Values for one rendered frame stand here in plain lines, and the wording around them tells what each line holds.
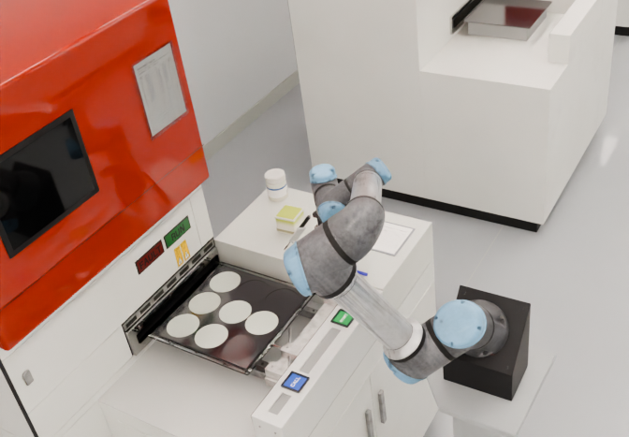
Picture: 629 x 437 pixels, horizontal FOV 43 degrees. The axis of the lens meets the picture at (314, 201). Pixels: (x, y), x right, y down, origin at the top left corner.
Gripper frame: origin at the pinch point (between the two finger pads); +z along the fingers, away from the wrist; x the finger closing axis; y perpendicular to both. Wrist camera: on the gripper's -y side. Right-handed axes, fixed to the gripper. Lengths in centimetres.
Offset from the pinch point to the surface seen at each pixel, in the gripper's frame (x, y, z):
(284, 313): 19.0, 12.1, 7.1
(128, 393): 59, 42, 12
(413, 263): -16.2, -14.0, 8.6
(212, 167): -144, 189, 103
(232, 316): 26.3, 26.0, 6.4
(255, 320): 24.8, 18.7, 6.7
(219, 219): -102, 152, 101
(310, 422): 48, -14, 10
